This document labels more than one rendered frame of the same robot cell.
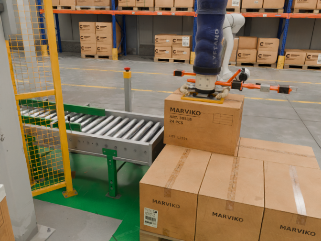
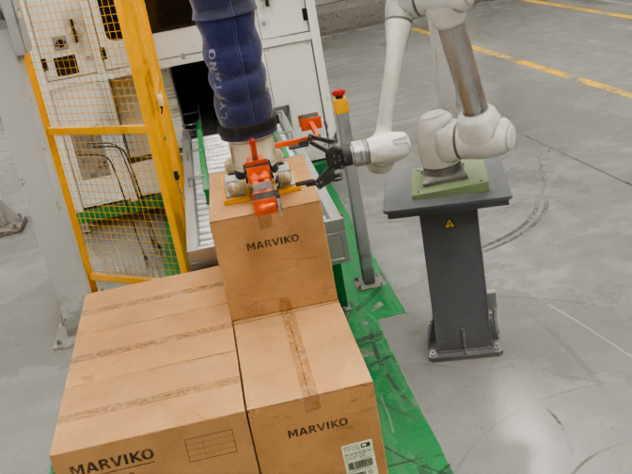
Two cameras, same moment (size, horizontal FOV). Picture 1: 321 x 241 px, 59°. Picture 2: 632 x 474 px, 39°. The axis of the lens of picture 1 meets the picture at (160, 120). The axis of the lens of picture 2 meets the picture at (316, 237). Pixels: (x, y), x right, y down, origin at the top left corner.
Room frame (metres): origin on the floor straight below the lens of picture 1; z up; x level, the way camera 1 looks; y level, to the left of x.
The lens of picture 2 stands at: (1.22, -3.45, 1.97)
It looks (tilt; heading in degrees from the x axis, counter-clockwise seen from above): 21 degrees down; 67
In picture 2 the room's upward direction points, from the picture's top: 10 degrees counter-clockwise
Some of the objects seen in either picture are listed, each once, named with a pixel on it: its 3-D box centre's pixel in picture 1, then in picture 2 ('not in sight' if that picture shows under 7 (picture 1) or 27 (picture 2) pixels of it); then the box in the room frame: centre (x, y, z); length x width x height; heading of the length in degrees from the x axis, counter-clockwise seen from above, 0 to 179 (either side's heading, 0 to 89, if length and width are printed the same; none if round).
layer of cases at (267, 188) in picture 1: (233, 184); (217, 377); (1.93, -0.59, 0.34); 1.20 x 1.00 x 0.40; 72
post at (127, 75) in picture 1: (128, 115); (355, 194); (3.07, 0.37, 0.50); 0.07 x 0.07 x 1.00; 72
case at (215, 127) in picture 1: (204, 119); (270, 233); (2.32, -0.38, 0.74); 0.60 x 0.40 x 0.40; 70
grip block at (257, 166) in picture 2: (236, 84); (258, 171); (2.24, -0.61, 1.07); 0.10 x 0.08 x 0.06; 161
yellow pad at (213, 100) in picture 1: (202, 97); (234, 183); (2.23, -0.34, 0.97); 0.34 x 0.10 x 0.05; 71
